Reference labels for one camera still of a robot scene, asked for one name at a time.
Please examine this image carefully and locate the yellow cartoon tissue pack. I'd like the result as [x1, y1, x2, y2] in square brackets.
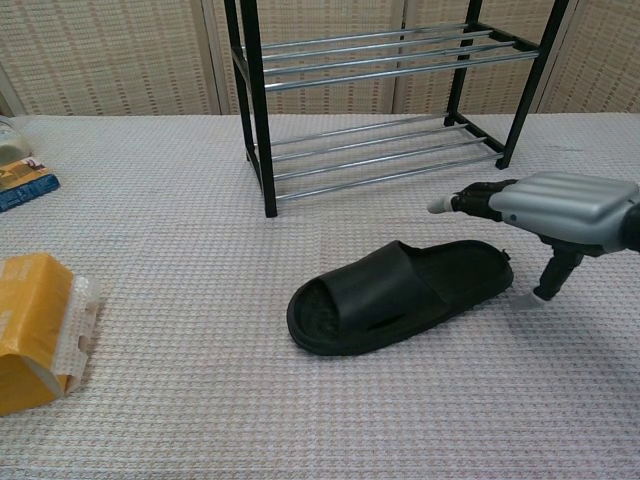
[0, 252, 104, 417]

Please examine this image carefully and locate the white woven cloth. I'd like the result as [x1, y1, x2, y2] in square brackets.
[0, 113, 640, 480]

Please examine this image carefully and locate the beige woven folding screen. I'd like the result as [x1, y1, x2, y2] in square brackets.
[0, 0, 640, 117]

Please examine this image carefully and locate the black chrome shoe rack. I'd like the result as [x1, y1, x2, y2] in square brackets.
[223, 0, 571, 219]

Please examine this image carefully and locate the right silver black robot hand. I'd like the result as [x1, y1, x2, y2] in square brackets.
[427, 171, 640, 310]

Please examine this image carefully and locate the black slipper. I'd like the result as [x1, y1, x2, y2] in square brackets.
[286, 239, 515, 357]

